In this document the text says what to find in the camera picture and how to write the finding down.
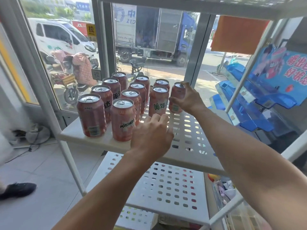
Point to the white metal shelf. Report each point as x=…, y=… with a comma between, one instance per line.
x=79, y=135

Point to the blue printed poster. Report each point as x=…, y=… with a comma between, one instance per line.
x=287, y=67

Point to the yellow red small toy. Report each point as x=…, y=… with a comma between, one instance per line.
x=213, y=177

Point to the person's right forearm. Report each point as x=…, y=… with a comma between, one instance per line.
x=251, y=165

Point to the person's right hand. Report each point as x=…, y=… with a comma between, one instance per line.
x=192, y=100

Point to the person's left forearm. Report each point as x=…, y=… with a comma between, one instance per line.
x=108, y=196

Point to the person's left hand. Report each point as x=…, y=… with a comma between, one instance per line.
x=153, y=138

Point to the white blue delivery truck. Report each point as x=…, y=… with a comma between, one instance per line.
x=168, y=28

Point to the brown printed carton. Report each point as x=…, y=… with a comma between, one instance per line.
x=180, y=223

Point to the white van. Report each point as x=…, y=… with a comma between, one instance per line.
x=55, y=33

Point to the orange paper sheet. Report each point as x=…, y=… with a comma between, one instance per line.
x=237, y=35

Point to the pink can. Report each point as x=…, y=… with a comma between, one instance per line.
x=176, y=91

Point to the scooter with pink cover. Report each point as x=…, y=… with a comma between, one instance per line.
x=81, y=67

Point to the white door sticker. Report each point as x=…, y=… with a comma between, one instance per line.
x=96, y=74

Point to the blue plastic display rack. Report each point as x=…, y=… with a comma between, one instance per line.
x=244, y=117

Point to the yellow door sticker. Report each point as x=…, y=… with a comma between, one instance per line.
x=91, y=32

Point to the clear acrylic organizer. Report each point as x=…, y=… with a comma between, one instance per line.
x=244, y=220

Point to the black electric scooter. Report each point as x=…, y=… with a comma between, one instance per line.
x=138, y=62

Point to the group of red cans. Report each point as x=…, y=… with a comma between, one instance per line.
x=92, y=117

